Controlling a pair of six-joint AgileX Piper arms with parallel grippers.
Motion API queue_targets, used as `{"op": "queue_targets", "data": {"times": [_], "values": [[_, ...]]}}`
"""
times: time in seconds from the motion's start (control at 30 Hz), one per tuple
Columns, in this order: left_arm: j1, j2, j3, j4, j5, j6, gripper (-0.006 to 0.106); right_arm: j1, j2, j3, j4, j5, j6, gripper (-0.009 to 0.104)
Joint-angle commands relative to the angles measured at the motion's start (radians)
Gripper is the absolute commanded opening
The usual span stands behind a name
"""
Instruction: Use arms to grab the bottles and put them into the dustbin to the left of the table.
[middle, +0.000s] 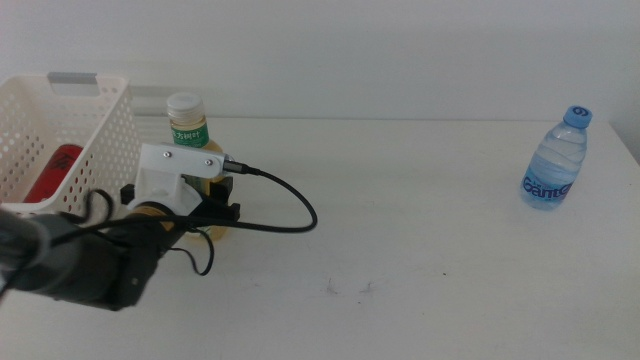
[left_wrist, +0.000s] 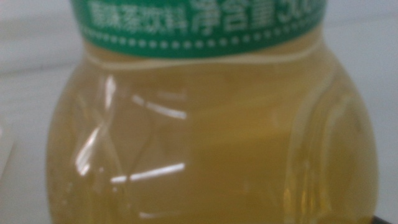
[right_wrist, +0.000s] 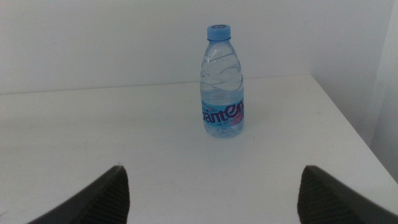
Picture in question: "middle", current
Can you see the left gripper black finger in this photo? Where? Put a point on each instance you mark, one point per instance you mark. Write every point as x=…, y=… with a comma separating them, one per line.
x=224, y=189
x=128, y=194

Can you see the red soda can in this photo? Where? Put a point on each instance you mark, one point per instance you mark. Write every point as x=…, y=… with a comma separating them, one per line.
x=55, y=170

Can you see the yellow tea bottle green label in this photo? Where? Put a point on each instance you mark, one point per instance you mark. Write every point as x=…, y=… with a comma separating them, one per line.
x=187, y=120

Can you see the clear water bottle blue cap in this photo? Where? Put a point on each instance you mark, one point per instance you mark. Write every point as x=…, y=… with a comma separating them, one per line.
x=552, y=170

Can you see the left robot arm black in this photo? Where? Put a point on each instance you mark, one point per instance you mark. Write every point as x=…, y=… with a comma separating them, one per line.
x=75, y=265

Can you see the white perforated plastic basket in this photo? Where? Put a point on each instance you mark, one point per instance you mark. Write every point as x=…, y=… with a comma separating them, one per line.
x=115, y=125

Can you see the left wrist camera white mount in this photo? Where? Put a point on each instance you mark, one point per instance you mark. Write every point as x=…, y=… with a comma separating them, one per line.
x=175, y=160

